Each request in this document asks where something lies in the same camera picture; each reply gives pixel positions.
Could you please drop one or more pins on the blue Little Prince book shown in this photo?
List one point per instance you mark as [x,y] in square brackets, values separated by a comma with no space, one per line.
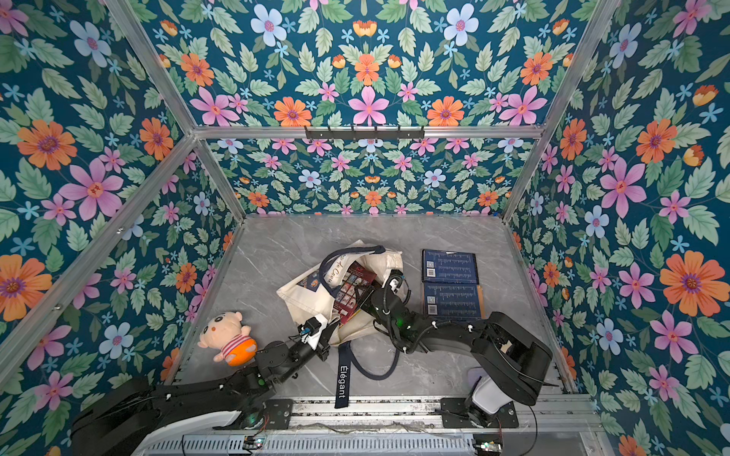
[449,267]

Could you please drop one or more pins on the brown black scroll cover book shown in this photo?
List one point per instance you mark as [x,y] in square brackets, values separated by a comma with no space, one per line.
[481,302]

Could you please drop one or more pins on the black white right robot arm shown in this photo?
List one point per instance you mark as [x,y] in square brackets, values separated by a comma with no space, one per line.
[514,361]

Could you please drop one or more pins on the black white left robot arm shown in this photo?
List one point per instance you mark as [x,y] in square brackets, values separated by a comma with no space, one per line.
[136,413]

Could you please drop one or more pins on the maroon grid cover book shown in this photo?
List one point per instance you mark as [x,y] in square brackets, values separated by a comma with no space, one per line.
[357,282]

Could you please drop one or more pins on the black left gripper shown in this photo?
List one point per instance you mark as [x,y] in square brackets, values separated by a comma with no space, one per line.
[325,337]

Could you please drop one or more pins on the cream canvas tote bag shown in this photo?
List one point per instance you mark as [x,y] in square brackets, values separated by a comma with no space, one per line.
[314,292]

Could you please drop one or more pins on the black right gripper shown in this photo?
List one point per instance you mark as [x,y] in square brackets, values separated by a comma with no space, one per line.
[371,294]

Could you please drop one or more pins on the pink plush pig toy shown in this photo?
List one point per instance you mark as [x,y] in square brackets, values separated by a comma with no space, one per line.
[232,340]

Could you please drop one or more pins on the aluminium front rail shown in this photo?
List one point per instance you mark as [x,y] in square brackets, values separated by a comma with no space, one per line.
[399,425]

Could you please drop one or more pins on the purple flat pad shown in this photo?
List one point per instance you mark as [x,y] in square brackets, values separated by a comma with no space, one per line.
[476,376]

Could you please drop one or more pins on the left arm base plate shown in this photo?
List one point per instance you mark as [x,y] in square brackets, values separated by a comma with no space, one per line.
[274,414]

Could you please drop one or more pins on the metal hook rail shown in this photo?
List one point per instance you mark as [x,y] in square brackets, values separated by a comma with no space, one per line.
[365,133]

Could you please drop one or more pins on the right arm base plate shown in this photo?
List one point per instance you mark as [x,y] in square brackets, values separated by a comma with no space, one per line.
[457,415]

